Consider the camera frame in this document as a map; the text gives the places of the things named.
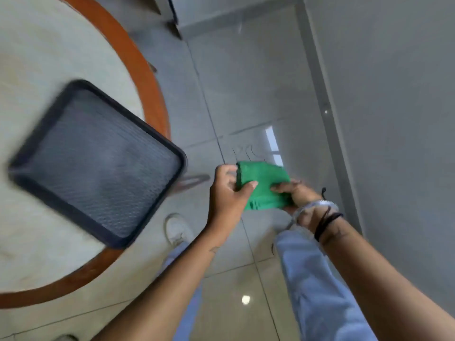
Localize person's left hand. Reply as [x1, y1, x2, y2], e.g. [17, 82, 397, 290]
[206, 164, 259, 233]

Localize person's right hand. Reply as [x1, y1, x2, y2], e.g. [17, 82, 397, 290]
[271, 180, 326, 226]

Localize green cloth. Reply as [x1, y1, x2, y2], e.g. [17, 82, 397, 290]
[236, 161, 293, 211]

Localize person's left forearm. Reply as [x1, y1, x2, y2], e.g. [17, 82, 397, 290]
[91, 224, 232, 341]

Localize person's right forearm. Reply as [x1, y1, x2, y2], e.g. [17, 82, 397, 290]
[297, 204, 455, 341]

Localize silver bangle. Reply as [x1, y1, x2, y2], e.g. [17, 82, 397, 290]
[291, 199, 340, 224]

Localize black thread wristband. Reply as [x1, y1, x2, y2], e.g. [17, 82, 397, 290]
[314, 187, 345, 242]

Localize white shoe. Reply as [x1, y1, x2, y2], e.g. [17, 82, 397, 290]
[164, 213, 194, 246]

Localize light blue trousers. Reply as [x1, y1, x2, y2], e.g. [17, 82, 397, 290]
[156, 229, 379, 341]

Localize black plastic tray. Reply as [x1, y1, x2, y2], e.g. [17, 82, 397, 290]
[8, 79, 188, 250]

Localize round wooden-rimmed table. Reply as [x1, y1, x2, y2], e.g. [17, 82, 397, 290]
[0, 0, 171, 309]

